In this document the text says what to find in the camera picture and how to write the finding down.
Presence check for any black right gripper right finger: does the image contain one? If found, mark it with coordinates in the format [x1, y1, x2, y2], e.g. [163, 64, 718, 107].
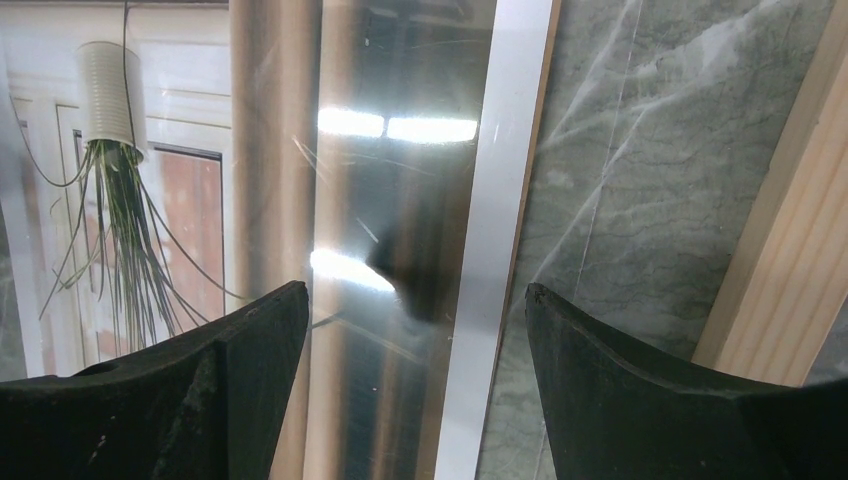
[525, 283, 847, 479]

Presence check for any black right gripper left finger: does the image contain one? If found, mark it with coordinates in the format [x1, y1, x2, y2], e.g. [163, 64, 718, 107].
[1, 281, 309, 479]

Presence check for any wooden picture frame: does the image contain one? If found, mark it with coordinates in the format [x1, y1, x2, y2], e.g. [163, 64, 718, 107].
[693, 1, 847, 386]

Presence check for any plant photo print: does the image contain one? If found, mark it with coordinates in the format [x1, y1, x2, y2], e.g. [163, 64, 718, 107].
[0, 0, 558, 480]

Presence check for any clear glass pane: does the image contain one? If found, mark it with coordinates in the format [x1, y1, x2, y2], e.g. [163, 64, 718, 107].
[0, 0, 644, 480]

